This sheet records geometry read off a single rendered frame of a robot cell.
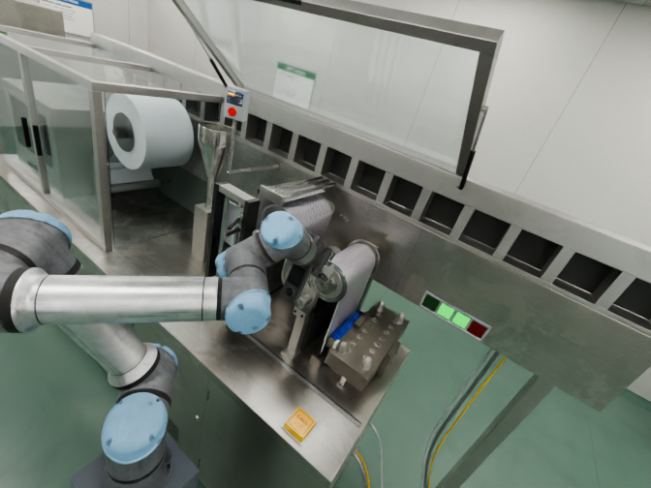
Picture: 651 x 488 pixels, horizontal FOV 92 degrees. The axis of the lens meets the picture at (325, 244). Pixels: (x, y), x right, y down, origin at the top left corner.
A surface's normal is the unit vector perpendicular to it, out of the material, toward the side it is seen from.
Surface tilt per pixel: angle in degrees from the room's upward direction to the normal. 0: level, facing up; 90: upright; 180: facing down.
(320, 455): 0
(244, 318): 90
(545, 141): 90
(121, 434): 7
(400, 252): 90
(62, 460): 0
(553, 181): 90
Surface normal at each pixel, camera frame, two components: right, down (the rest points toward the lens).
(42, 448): 0.26, -0.85
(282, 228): -0.25, -0.33
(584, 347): -0.54, 0.28
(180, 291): 0.29, -0.43
